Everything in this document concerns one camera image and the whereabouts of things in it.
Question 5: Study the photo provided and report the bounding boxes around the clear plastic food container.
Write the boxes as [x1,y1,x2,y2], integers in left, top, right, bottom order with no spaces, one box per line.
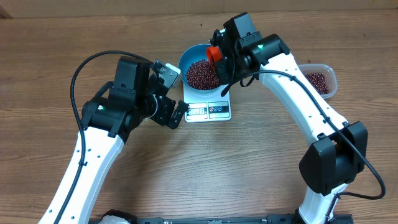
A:
[298,63,338,99]

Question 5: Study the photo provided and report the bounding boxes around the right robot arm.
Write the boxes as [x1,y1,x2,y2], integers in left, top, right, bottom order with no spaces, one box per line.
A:
[206,13,368,223]

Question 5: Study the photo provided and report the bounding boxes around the red beans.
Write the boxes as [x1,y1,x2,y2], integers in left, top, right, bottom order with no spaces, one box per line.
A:
[304,73,330,95]

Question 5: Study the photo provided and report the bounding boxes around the red measuring scoop blue handle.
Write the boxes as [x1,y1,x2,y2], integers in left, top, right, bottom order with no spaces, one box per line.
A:
[206,47,223,67]

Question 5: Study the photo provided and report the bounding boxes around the white digital kitchen scale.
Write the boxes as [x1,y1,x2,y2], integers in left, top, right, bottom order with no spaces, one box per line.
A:
[183,81,232,123]

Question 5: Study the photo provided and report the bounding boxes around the blue metal bowl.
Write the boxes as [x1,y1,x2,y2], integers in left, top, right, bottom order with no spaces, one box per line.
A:
[178,44,226,95]

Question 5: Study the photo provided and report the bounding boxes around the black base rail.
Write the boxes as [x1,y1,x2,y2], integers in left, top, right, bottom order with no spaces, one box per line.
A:
[90,205,354,224]

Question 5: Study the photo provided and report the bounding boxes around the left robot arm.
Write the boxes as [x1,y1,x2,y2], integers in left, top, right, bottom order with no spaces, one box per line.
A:
[40,56,188,223]

